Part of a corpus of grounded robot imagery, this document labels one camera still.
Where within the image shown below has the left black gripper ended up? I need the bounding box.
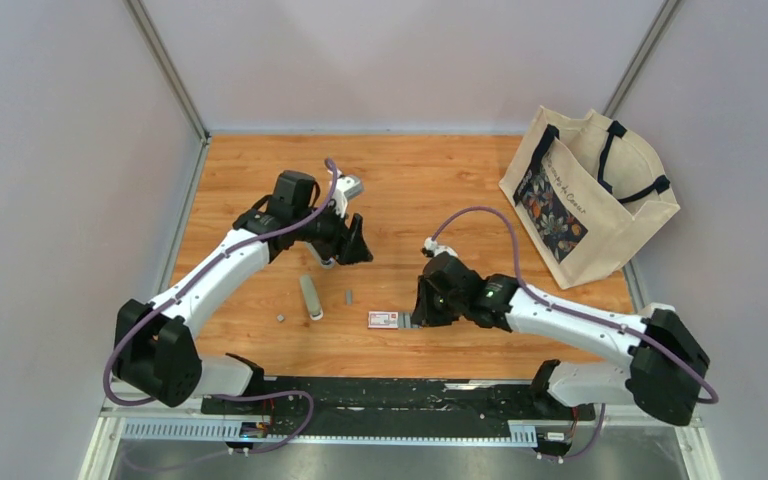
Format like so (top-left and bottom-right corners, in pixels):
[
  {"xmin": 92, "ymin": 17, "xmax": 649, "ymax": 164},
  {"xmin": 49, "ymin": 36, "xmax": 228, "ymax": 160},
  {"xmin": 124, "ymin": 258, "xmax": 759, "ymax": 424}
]
[{"xmin": 293, "ymin": 196, "xmax": 374, "ymax": 267}]

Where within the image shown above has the red white staple box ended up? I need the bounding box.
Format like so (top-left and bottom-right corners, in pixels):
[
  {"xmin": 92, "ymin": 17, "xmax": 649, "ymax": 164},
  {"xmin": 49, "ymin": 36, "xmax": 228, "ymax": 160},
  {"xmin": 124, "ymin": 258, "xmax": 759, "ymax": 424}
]
[{"xmin": 367, "ymin": 311, "xmax": 414, "ymax": 330}]

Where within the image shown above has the grey-green stapler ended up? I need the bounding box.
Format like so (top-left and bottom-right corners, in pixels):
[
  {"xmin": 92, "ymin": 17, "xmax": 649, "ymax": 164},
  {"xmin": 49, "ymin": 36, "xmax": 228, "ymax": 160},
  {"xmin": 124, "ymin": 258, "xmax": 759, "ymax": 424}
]
[{"xmin": 299, "ymin": 274, "xmax": 324, "ymax": 321}]

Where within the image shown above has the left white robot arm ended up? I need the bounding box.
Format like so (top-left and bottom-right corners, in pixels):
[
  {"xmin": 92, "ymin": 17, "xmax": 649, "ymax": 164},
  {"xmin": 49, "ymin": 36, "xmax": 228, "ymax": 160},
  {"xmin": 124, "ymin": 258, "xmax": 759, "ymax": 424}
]
[{"xmin": 103, "ymin": 161, "xmax": 373, "ymax": 415}]

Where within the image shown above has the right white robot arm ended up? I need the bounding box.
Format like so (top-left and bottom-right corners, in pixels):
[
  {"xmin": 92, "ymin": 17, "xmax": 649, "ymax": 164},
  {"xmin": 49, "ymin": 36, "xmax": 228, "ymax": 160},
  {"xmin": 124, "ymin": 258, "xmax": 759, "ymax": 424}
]
[{"xmin": 411, "ymin": 253, "xmax": 715, "ymax": 426}]

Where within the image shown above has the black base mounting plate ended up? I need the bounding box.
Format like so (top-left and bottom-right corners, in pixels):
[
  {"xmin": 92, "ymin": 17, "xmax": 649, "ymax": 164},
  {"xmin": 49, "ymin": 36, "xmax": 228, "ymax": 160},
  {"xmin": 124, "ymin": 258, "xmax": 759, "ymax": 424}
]
[{"xmin": 201, "ymin": 376, "xmax": 598, "ymax": 455}]

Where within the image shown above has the cream floral tote bag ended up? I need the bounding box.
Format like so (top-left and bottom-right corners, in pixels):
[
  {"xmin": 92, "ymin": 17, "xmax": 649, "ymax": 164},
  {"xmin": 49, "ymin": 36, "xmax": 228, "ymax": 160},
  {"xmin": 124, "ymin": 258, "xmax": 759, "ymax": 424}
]
[{"xmin": 499, "ymin": 106, "xmax": 680, "ymax": 289}]

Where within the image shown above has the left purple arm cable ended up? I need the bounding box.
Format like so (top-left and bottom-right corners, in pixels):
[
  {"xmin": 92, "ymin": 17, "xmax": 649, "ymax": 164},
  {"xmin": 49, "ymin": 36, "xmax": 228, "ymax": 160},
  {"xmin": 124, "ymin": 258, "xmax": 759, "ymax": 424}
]
[{"xmin": 102, "ymin": 157, "xmax": 341, "ymax": 465}]

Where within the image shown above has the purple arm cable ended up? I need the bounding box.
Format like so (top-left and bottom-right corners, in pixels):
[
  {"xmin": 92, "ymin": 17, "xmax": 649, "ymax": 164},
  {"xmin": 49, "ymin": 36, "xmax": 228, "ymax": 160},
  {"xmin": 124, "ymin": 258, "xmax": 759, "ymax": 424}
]
[
  {"xmin": 428, "ymin": 205, "xmax": 721, "ymax": 462},
  {"xmin": 102, "ymin": 157, "xmax": 341, "ymax": 465}
]

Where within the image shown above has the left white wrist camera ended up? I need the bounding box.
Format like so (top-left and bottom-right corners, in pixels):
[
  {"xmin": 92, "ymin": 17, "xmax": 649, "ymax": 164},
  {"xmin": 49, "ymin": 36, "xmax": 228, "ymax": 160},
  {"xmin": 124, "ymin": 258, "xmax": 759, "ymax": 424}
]
[{"xmin": 327, "ymin": 174, "xmax": 364, "ymax": 220}]

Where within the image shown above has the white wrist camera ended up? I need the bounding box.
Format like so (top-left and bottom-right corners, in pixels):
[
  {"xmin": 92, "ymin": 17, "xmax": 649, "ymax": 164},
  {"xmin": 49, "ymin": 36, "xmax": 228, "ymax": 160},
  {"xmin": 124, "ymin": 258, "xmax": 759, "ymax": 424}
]
[
  {"xmin": 421, "ymin": 237, "xmax": 458, "ymax": 258},
  {"xmin": 327, "ymin": 174, "xmax": 364, "ymax": 220}
]

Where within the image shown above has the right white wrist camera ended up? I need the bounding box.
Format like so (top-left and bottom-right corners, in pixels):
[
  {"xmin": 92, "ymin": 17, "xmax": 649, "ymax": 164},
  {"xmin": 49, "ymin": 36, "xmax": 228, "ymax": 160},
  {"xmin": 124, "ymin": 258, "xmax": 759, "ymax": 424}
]
[{"xmin": 421, "ymin": 237, "xmax": 458, "ymax": 258}]

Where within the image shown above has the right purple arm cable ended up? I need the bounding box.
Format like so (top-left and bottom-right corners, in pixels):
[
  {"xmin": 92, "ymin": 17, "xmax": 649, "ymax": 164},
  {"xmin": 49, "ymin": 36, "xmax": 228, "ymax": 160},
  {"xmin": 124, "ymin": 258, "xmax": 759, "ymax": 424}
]
[{"xmin": 428, "ymin": 205, "xmax": 721, "ymax": 462}]

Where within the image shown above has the aluminium frame rail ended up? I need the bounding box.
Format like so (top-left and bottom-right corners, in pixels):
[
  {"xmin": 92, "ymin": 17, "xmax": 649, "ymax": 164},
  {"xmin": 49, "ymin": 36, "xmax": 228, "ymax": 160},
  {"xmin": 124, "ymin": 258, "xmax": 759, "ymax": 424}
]
[{"xmin": 79, "ymin": 376, "xmax": 720, "ymax": 479}]

